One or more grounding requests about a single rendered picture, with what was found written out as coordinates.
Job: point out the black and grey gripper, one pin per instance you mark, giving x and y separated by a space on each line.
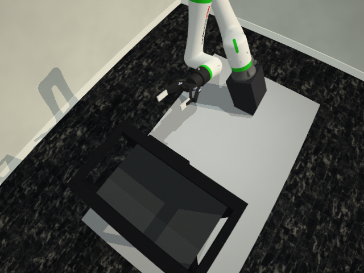
192 83

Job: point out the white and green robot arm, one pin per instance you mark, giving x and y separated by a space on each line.
234 41

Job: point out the black server rack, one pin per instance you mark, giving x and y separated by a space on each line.
158 202

